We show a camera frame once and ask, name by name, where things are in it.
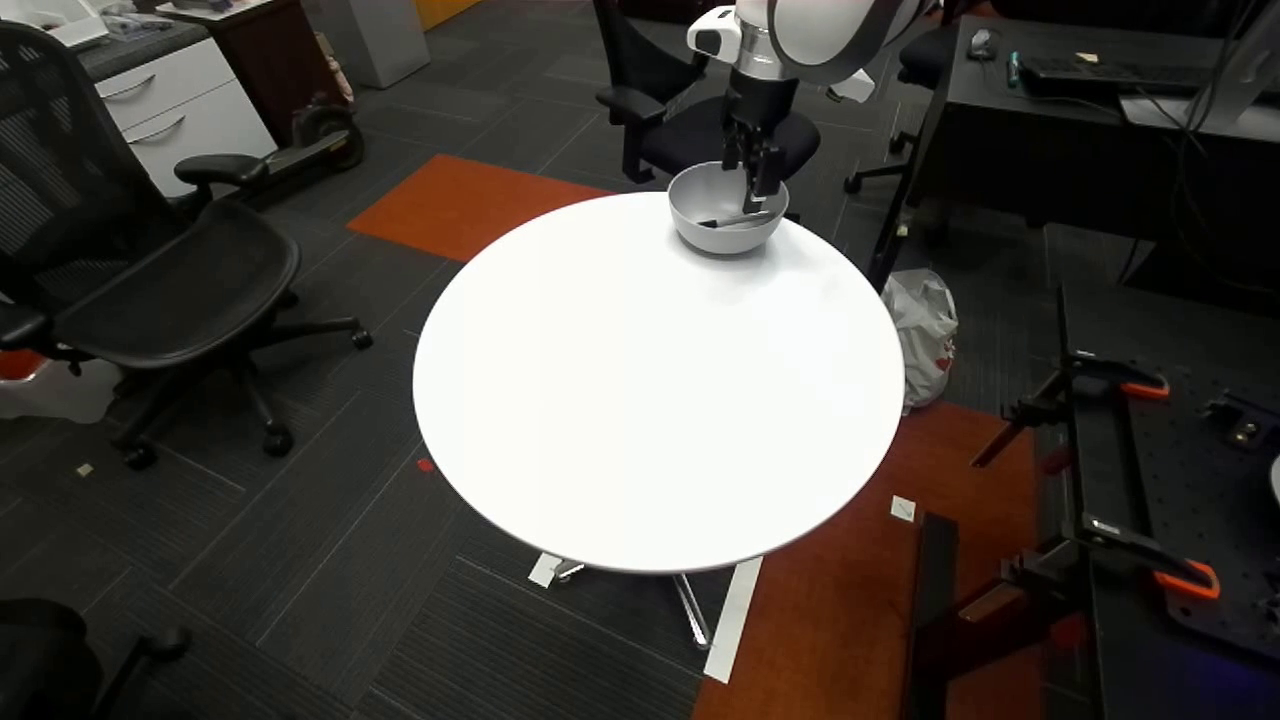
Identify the black robot platform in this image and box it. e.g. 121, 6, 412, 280
1058, 283, 1280, 720

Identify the grey metal cabinet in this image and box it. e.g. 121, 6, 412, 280
302, 0, 433, 94

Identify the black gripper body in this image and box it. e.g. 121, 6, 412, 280
723, 75, 801, 144

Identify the white plastic sheet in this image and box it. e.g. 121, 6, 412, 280
0, 351, 130, 426

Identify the dark brown wooden cabinet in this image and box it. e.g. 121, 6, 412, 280
156, 0, 352, 130

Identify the grey round bowl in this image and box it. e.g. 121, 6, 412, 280
664, 156, 792, 259

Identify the white plastic bag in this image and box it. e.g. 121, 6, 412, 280
882, 263, 965, 417

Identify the black clamp orange handle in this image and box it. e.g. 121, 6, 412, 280
1001, 516, 1228, 624
972, 347, 1178, 471

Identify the black support post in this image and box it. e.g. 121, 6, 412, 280
909, 512, 967, 720

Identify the white drawer cabinet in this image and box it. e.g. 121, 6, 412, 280
74, 0, 282, 200

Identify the black desk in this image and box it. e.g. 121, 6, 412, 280
916, 0, 1280, 291

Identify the black kick scooter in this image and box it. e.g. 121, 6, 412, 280
172, 89, 369, 205

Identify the black mesh office chair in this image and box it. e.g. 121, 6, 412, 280
0, 14, 376, 471

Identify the white table base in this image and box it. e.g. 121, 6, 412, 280
524, 549, 768, 687

